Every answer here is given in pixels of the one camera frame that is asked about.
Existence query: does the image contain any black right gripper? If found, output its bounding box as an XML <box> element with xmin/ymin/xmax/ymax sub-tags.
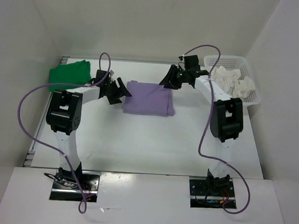
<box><xmin>159</xmin><ymin>63</ymin><xmax>190</xmax><ymax>91</ymax></box>

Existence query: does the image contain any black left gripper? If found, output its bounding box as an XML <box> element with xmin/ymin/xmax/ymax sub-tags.
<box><xmin>103</xmin><ymin>77</ymin><xmax>132</xmax><ymax>106</ymax></box>

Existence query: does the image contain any purple t-shirt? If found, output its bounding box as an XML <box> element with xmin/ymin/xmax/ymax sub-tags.
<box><xmin>123</xmin><ymin>81</ymin><xmax>175</xmax><ymax>117</ymax></box>

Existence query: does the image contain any green t-shirt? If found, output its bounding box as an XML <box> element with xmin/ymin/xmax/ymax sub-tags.
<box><xmin>49</xmin><ymin>60</ymin><xmax>91</xmax><ymax>85</ymax></box>

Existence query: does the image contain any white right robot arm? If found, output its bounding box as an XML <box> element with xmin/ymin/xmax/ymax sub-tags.
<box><xmin>159</xmin><ymin>64</ymin><xmax>244</xmax><ymax>195</ymax></box>

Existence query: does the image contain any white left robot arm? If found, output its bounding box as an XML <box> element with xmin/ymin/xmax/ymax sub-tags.
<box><xmin>46</xmin><ymin>72</ymin><xmax>132</xmax><ymax>189</ymax></box>

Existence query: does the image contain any white plastic basket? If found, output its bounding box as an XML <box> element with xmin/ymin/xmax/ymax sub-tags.
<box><xmin>203</xmin><ymin>55</ymin><xmax>261</xmax><ymax>107</ymax></box>

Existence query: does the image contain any white t-shirt in basket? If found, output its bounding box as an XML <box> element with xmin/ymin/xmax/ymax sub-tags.
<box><xmin>211</xmin><ymin>66</ymin><xmax>256</xmax><ymax>99</ymax></box>

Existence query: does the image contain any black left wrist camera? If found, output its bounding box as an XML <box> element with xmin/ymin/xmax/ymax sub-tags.
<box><xmin>89</xmin><ymin>70</ymin><xmax>113</xmax><ymax>87</ymax></box>

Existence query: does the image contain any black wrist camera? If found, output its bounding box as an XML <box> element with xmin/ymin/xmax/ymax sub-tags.
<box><xmin>178</xmin><ymin>55</ymin><xmax>209</xmax><ymax>77</ymax></box>
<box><xmin>89</xmin><ymin>70</ymin><xmax>113</xmax><ymax>87</ymax></box>

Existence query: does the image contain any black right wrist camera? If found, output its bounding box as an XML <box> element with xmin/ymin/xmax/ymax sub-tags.
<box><xmin>178</xmin><ymin>55</ymin><xmax>209</xmax><ymax>77</ymax></box>

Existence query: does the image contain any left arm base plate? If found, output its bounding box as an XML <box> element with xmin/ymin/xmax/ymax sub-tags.
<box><xmin>45</xmin><ymin>171</ymin><xmax>100</xmax><ymax>203</ymax></box>

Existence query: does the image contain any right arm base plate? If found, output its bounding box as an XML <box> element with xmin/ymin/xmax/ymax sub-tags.
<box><xmin>189</xmin><ymin>177</ymin><xmax>237</xmax><ymax>210</ymax></box>

